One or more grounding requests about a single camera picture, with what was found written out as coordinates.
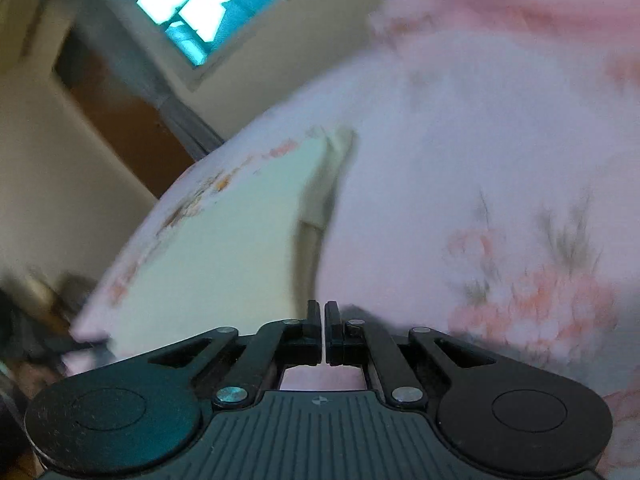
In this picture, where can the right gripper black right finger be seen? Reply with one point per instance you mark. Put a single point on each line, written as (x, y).
(490, 416)

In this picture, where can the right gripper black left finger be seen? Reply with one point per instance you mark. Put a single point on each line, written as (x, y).
(136, 415)

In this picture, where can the pale yellow knit sweater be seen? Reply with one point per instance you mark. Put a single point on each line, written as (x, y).
(224, 247)

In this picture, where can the pink floral bed sheet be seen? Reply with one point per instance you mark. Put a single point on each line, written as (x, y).
(493, 194)

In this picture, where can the brown wooden door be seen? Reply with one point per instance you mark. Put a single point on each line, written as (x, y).
(130, 127)

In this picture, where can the grey left curtain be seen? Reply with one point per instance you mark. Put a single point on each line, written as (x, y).
(127, 60)

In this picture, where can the pink blanket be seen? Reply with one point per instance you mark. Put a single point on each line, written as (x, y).
(614, 23)

